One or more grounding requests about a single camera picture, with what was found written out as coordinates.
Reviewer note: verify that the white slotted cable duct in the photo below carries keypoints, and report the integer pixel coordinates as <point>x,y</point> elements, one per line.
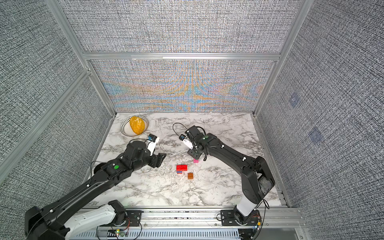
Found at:
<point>161,234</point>

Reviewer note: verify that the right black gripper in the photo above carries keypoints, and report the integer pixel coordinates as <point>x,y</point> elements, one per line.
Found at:
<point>192,154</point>

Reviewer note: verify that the aluminium front rail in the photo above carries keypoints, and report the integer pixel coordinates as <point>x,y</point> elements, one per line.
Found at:
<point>182,218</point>

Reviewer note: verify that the yellow orange sponge ball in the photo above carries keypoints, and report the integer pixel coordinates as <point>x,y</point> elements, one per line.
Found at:
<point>138,125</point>

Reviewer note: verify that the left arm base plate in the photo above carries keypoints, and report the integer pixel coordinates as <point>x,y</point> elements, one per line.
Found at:
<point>132,218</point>

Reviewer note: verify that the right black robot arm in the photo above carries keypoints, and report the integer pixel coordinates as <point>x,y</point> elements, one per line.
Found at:
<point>256,177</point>

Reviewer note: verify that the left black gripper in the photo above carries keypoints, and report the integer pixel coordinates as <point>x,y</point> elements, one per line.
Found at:
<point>156,160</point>

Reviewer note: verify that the red long lego brick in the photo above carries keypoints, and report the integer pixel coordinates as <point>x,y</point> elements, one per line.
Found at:
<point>181,168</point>

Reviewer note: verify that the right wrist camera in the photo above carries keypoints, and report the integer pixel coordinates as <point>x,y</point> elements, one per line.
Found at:
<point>186,141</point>

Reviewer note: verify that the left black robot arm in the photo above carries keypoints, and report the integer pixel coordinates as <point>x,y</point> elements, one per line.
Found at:
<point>48,223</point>

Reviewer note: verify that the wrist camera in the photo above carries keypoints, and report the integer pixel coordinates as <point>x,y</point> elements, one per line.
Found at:
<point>152,142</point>
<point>186,141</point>

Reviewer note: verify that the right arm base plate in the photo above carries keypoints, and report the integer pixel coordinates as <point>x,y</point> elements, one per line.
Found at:
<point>235,218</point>

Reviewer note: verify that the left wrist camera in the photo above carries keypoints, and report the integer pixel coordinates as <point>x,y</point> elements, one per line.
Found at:
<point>152,142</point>

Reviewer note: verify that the striped white bowl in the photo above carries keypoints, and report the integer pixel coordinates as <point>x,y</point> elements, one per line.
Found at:
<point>126,128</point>

